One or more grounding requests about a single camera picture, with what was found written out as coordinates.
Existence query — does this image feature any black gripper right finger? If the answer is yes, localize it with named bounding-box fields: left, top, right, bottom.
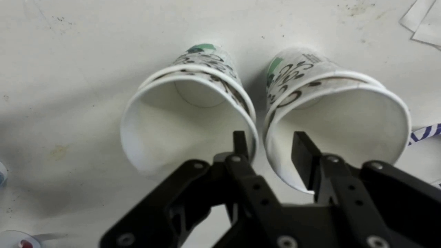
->
left=281, top=131, right=441, bottom=248

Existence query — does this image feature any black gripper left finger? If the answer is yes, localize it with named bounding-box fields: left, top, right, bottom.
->
left=98, top=131, right=277, bottom=248

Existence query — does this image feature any patterned paper cup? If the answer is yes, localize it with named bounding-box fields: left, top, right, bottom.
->
left=263, top=71, right=411, bottom=192
left=170, top=43, right=256, bottom=121
left=263, top=47, right=342, bottom=116
left=120, top=66, right=258, bottom=177

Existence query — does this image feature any blue patterned small bowl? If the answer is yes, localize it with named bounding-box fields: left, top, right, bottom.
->
left=408, top=123, right=441, bottom=146

